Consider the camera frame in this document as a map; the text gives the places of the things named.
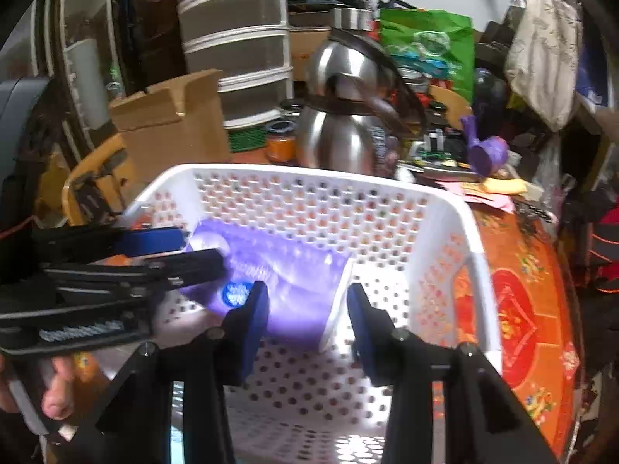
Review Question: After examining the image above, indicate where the pink paper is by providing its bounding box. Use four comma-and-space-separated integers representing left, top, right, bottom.
435, 181, 516, 214

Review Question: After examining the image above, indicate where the yellow sponge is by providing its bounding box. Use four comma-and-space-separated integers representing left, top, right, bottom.
484, 178, 529, 195

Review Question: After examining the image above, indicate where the beige canvas tote bag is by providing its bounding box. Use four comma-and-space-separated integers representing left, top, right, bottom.
505, 0, 583, 131

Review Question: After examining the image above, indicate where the stainless steel kettle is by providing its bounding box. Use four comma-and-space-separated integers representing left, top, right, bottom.
295, 29, 429, 175

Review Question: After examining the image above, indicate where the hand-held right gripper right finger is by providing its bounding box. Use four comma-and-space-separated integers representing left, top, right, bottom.
346, 283, 557, 464

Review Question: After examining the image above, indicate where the orange jar with black lid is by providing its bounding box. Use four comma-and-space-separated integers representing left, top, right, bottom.
266, 123, 297, 162

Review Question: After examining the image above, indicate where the purple plastic scoop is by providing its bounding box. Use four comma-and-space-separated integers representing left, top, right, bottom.
459, 115, 510, 174

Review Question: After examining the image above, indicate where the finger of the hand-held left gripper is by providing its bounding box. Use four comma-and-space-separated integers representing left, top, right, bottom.
31, 226, 190, 264
41, 249, 229, 303

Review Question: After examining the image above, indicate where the purple plastic packet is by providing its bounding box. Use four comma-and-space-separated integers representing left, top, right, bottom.
181, 220, 356, 351

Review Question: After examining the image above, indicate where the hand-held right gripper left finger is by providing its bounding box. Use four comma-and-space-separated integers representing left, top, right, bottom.
72, 281, 270, 464

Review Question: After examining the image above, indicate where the white perforated plastic basket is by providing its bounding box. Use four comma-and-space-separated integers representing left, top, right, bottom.
116, 164, 501, 464

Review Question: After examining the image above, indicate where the open brown cardboard box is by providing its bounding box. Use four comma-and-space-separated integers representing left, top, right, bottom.
110, 70, 232, 189

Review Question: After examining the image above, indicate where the person's left hand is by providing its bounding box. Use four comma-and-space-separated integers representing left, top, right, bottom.
0, 353, 80, 421

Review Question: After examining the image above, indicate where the green shopping bag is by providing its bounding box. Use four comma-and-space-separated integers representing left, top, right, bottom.
380, 7, 475, 102

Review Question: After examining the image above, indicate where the green woven basket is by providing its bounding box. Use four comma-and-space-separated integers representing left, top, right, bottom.
227, 126, 269, 152

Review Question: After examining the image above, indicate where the red and black jacket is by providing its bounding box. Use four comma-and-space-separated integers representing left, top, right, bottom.
556, 193, 619, 300

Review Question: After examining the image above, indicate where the grey stacked drawer tower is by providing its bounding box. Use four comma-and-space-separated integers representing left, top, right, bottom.
174, 0, 291, 129

